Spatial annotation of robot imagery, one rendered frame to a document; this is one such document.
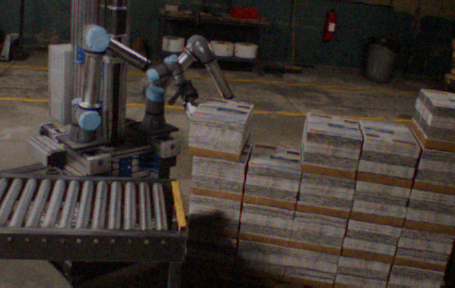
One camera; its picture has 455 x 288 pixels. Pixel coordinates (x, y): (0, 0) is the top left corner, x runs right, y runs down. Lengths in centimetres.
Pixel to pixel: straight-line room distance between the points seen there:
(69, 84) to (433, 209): 221
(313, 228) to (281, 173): 36
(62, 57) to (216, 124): 108
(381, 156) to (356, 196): 26
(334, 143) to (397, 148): 32
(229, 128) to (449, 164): 114
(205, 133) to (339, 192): 77
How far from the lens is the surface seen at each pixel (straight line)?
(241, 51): 882
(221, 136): 273
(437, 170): 283
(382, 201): 286
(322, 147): 271
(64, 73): 326
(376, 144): 273
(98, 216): 220
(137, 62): 290
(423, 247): 301
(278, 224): 289
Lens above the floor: 186
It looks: 20 degrees down
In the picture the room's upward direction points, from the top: 6 degrees clockwise
